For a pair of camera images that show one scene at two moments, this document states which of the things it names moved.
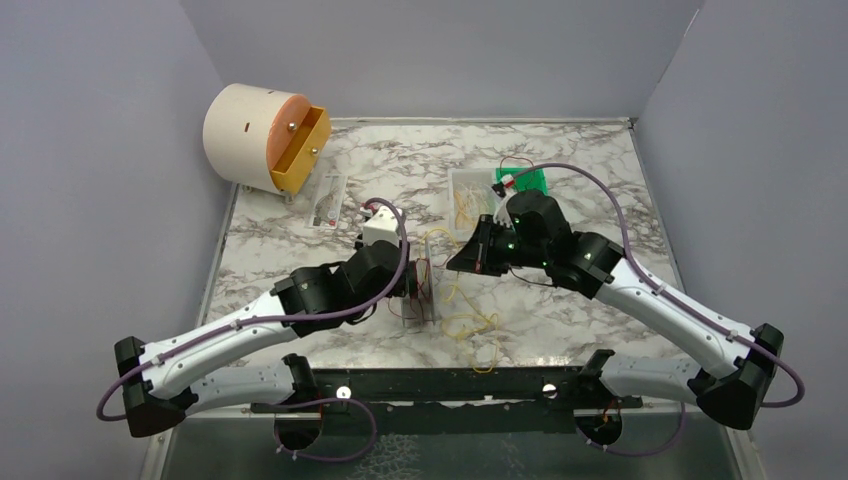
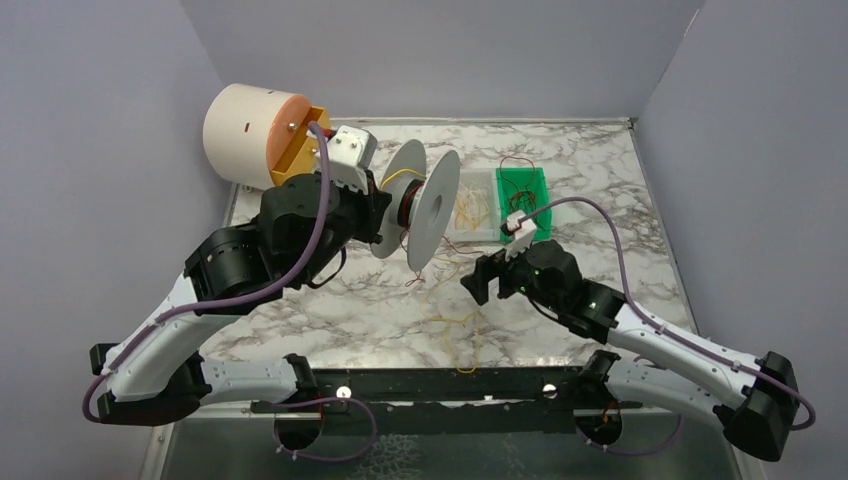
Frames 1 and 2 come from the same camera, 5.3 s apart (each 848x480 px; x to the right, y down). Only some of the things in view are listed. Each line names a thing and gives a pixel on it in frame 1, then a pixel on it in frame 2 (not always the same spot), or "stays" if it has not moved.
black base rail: [456, 399] stays
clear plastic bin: [470, 196] stays
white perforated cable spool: [420, 304] → [423, 203]
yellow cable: [465, 303] → [444, 293]
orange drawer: [297, 136] stays
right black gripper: [478, 248] → [502, 275]
